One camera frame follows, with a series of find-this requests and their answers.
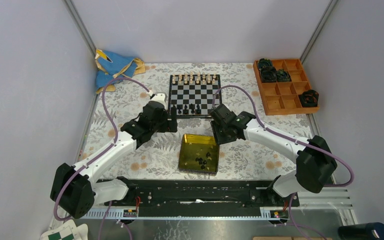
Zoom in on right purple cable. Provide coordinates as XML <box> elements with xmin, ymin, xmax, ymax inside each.
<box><xmin>211</xmin><ymin>85</ymin><xmax>356</xmax><ymax>240</ymax></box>

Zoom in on black coiled part in organizer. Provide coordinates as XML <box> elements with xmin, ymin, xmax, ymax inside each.
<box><xmin>276</xmin><ymin>69</ymin><xmax>292</xmax><ymax>83</ymax></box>

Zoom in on black chess pieces in tray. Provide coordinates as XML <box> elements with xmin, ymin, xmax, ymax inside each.
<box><xmin>195</xmin><ymin>152</ymin><xmax>211</xmax><ymax>170</ymax></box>

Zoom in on blue yellow cloth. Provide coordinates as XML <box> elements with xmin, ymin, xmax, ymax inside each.
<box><xmin>94</xmin><ymin>49</ymin><xmax>146</xmax><ymax>94</ymax></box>

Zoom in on yellow metal tray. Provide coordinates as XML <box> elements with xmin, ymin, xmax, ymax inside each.
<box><xmin>178</xmin><ymin>133</ymin><xmax>220</xmax><ymax>175</ymax></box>

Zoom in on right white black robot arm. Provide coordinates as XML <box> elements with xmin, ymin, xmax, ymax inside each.
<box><xmin>210</xmin><ymin>104</ymin><xmax>338</xmax><ymax>206</ymax></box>

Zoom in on orange compartment organizer tray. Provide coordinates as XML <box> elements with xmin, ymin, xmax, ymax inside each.
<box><xmin>253</xmin><ymin>58</ymin><xmax>320</xmax><ymax>116</ymax></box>

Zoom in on black coiled part middle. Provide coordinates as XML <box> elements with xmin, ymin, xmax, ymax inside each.
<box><xmin>260</xmin><ymin>66</ymin><xmax>278</xmax><ymax>83</ymax></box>

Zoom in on floral patterned table mat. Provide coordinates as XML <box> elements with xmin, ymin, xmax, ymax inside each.
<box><xmin>79</xmin><ymin>63</ymin><xmax>313</xmax><ymax>180</ymax></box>

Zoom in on black mounting base rail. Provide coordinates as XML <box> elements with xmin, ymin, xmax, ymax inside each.
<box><xmin>112</xmin><ymin>177</ymin><xmax>297</xmax><ymax>207</ymax></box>

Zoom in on black white chess board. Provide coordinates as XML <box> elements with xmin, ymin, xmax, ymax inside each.
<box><xmin>168</xmin><ymin>78</ymin><xmax>223</xmax><ymax>119</ymax></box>

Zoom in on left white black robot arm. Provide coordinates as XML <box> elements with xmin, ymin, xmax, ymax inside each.
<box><xmin>50</xmin><ymin>100</ymin><xmax>177</xmax><ymax>219</ymax></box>

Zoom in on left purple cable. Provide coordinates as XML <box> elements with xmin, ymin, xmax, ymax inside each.
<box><xmin>52</xmin><ymin>77</ymin><xmax>154</xmax><ymax>240</ymax></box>

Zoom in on black coiled part top left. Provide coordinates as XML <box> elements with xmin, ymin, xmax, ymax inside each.
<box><xmin>257</xmin><ymin>58</ymin><xmax>273</xmax><ymax>70</ymax></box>

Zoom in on purple cable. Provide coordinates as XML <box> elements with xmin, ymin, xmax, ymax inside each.
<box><xmin>52</xmin><ymin>77</ymin><xmax>154</xmax><ymax>240</ymax></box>
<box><xmin>211</xmin><ymin>85</ymin><xmax>356</xmax><ymax>240</ymax></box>

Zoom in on green white checkered paper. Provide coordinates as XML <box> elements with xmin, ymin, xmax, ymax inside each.
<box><xmin>40</xmin><ymin>219</ymin><xmax>89</xmax><ymax>240</ymax></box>

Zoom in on row of white chess pieces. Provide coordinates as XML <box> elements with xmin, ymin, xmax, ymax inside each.
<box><xmin>169</xmin><ymin>73</ymin><xmax>221</xmax><ymax>86</ymax></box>

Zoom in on black part at tray edge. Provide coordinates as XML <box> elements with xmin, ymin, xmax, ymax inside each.
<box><xmin>298</xmin><ymin>89</ymin><xmax>319</xmax><ymax>108</ymax></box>

